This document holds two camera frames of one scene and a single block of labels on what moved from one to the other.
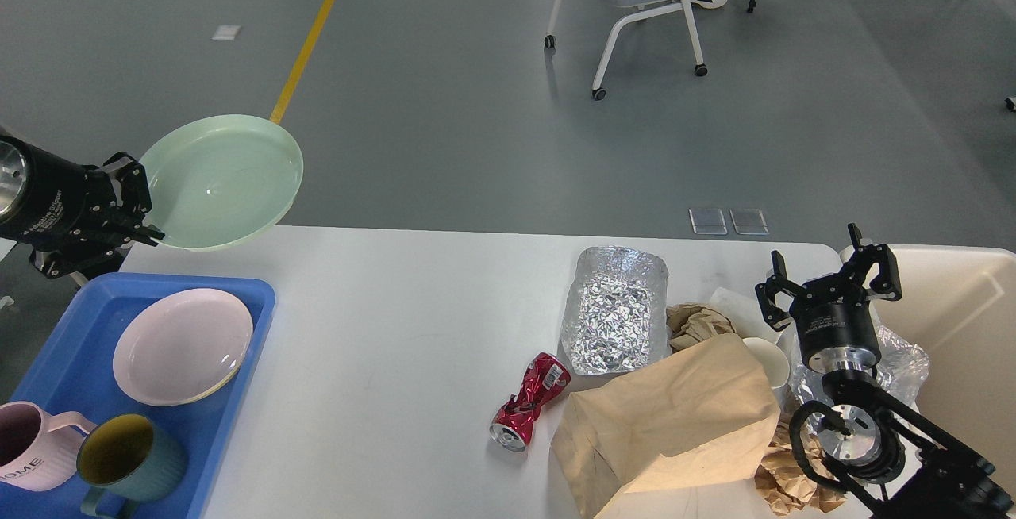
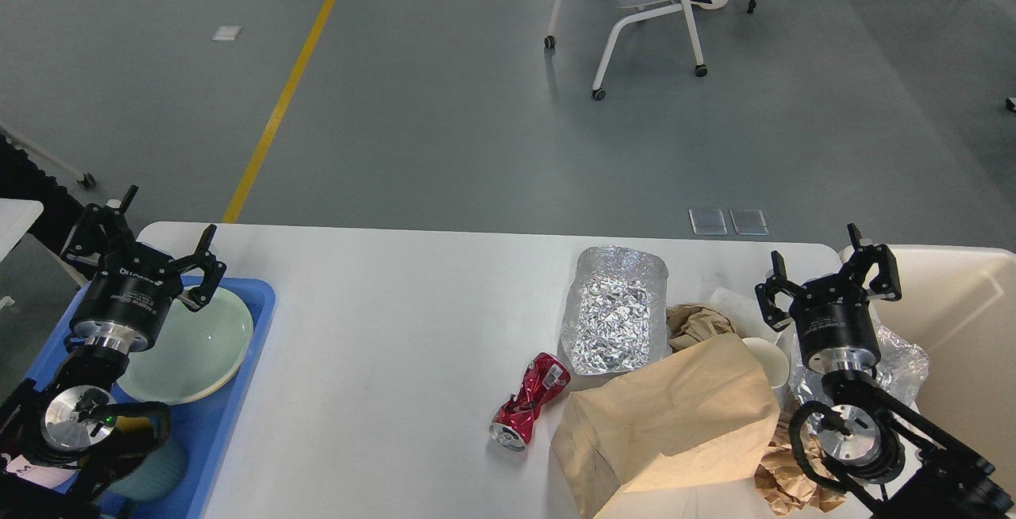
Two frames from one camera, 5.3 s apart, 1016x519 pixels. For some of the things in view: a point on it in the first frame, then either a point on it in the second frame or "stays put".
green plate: x=221 y=181 → x=195 y=354
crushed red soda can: x=545 y=374 stays put
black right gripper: x=832 y=315 stays put
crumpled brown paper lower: x=783 y=482 stays put
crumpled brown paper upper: x=690 y=324 stays put
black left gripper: x=47 y=201 → x=128 y=297
